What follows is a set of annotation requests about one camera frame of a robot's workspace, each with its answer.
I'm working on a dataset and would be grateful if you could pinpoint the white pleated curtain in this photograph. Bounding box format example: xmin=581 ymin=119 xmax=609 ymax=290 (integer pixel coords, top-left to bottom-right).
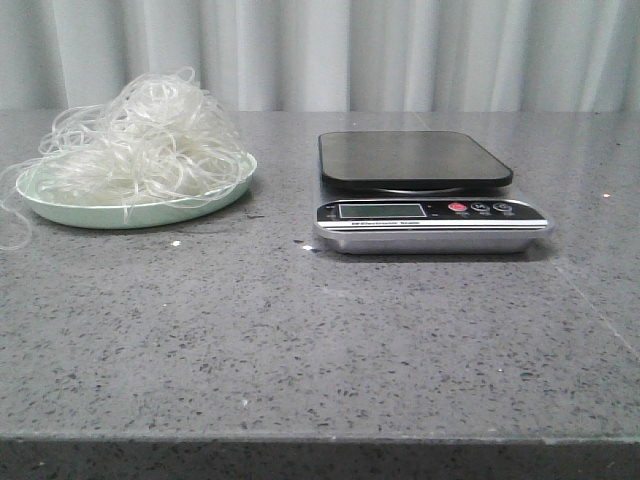
xmin=1 ymin=1 xmax=639 ymax=113

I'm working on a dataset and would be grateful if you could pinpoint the black silver kitchen scale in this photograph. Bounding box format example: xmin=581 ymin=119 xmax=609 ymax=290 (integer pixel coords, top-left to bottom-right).
xmin=314 ymin=131 xmax=554 ymax=254

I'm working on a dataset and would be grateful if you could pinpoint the translucent white vermicelli bundle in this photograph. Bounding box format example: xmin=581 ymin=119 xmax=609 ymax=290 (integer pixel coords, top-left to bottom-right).
xmin=1 ymin=67 xmax=250 ymax=251

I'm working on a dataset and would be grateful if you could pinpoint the pale green round plate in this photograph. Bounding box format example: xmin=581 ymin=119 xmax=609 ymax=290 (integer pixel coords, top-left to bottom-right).
xmin=16 ymin=154 xmax=257 ymax=230

